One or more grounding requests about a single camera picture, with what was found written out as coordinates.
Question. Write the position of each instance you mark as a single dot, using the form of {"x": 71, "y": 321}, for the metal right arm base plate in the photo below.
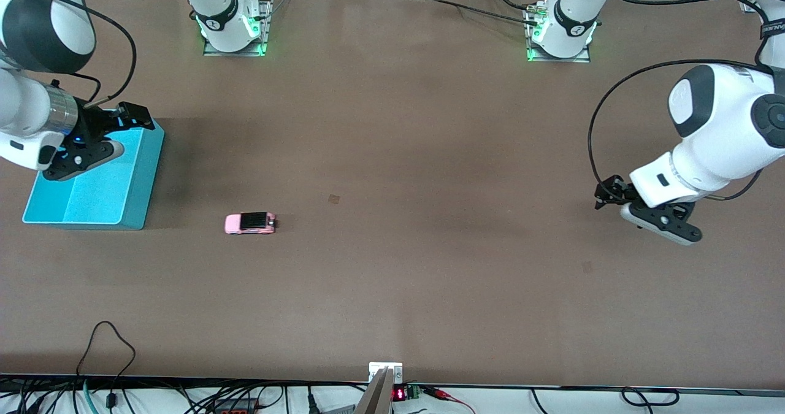
{"x": 264, "y": 40}

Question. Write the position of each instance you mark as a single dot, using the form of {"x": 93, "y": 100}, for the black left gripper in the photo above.
{"x": 611, "y": 191}

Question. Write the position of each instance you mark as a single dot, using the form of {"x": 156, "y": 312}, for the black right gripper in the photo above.
{"x": 95, "y": 123}

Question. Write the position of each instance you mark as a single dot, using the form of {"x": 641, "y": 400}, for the red LED display module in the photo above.
{"x": 405, "y": 393}

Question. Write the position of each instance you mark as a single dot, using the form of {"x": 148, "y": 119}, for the pink jeep toy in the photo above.
{"x": 248, "y": 224}

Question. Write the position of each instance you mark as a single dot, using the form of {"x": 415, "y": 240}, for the teal plastic bin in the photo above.
{"x": 98, "y": 199}

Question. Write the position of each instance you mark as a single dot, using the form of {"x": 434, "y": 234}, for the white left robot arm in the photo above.
{"x": 730, "y": 132}

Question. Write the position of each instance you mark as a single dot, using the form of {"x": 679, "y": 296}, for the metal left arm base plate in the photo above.
{"x": 582, "y": 55}

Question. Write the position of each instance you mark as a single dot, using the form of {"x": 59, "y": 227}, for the aluminium corner bracket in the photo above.
{"x": 747, "y": 6}

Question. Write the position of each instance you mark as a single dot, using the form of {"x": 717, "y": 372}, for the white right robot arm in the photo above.
{"x": 24, "y": 107}

